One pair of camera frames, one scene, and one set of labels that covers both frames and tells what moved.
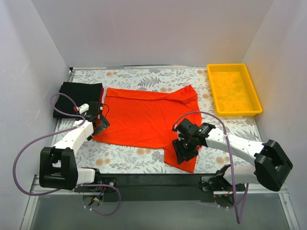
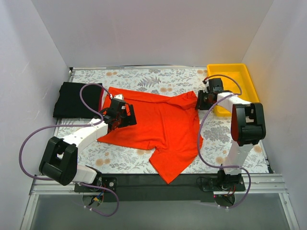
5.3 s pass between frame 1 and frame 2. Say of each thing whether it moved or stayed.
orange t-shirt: stayed
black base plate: stayed
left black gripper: moved
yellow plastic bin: stayed
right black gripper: moved
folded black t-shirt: stayed
